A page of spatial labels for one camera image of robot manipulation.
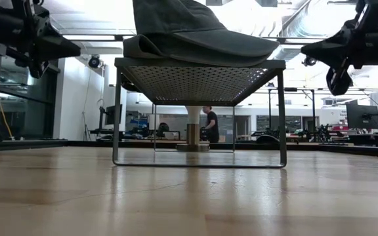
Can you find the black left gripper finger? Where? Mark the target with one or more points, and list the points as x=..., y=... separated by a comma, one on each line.
x=61, y=49

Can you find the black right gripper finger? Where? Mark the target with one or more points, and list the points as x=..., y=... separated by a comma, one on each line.
x=330, y=52

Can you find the large black monitor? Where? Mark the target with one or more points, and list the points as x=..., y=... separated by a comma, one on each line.
x=361, y=116

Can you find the red box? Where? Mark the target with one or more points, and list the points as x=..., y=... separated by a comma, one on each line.
x=340, y=128

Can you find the background black robot arms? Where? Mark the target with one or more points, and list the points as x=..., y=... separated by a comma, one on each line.
x=322, y=132

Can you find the small black monitor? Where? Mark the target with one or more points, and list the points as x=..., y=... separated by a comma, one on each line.
x=114, y=114

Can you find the dark domed object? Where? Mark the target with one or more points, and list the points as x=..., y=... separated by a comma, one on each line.
x=267, y=139

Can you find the blue storage bins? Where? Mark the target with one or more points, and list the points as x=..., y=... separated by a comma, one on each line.
x=139, y=124

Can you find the black office chair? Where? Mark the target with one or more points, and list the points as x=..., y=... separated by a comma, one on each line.
x=162, y=129

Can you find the cardboard box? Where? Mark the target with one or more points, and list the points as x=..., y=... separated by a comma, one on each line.
x=222, y=139

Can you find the grey perforated metal riser stand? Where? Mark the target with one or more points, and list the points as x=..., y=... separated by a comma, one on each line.
x=195, y=85

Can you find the person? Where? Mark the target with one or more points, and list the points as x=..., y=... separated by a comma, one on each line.
x=212, y=126

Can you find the black ceiling-mounted camera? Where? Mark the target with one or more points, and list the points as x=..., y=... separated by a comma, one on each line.
x=308, y=61

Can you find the ceiling light rail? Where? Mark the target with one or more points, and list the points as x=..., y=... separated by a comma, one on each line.
x=87, y=37

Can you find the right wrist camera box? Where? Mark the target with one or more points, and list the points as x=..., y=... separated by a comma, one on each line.
x=371, y=14

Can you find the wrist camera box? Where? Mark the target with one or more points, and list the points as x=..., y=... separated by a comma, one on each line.
x=371, y=14
x=33, y=11

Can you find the black dome security camera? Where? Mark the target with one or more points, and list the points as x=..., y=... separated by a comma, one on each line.
x=94, y=61

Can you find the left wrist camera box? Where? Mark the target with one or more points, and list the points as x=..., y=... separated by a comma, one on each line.
x=33, y=11

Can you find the silver ventilation duct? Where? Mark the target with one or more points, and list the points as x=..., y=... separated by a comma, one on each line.
x=294, y=23

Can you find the black tall frame stand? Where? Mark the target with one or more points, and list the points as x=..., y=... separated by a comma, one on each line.
x=269, y=108

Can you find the black table edge rail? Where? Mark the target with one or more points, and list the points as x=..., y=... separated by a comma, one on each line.
x=274, y=145

